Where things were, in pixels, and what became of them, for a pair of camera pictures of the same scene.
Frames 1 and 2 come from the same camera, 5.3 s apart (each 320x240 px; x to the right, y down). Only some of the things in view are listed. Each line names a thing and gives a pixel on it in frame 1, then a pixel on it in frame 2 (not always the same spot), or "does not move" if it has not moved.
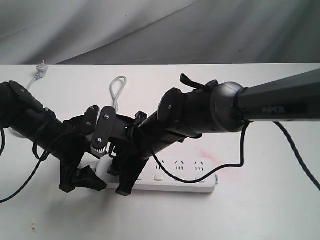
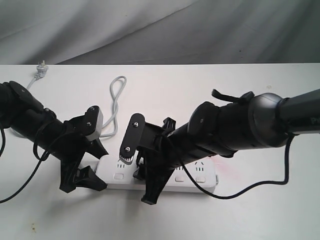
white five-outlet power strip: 153,178 does not move
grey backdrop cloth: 155,32 does not move
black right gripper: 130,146 -> 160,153
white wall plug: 41,68 does not move
